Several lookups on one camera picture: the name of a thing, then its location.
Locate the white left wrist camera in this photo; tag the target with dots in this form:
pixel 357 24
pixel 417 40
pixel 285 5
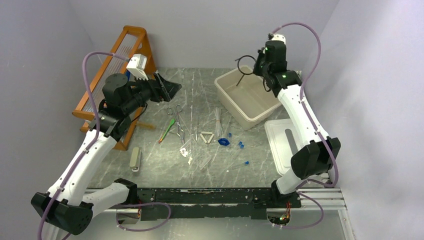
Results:
pixel 136 66

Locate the blue plastic hexagon cap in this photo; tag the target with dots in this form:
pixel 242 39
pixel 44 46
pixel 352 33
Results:
pixel 223 141

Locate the white clay triangle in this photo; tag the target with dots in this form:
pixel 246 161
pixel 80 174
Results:
pixel 207 136

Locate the clear glass tube bundle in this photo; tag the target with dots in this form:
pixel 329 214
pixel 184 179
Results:
pixel 218 124

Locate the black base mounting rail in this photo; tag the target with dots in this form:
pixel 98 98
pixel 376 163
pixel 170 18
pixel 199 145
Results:
pixel 198 203

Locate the beige plastic bin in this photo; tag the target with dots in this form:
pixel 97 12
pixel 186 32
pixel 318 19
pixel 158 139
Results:
pixel 248 103

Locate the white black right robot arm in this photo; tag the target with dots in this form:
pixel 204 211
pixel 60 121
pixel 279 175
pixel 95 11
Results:
pixel 318 151

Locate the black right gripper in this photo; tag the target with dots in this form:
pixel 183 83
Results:
pixel 260 56

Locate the metal scissor forceps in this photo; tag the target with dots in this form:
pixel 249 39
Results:
pixel 175 111

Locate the beige stapler-like case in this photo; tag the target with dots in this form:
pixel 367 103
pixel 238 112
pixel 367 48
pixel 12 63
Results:
pixel 135 159

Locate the white plastic bin lid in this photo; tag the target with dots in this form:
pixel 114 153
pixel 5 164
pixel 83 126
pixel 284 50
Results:
pixel 286 137

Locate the blue capped clear tube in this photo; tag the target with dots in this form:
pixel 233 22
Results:
pixel 246 163

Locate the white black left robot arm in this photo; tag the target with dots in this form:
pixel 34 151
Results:
pixel 66 205

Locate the black wire ring stand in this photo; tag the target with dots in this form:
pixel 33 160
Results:
pixel 240 67

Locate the orange test tube brush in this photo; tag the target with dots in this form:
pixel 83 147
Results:
pixel 146 125

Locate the small blue cap pair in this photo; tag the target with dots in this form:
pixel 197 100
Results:
pixel 241 145

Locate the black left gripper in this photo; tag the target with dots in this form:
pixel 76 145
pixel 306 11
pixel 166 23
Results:
pixel 163 90

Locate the green plastic spatula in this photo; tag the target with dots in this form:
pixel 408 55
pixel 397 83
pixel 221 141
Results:
pixel 171 123

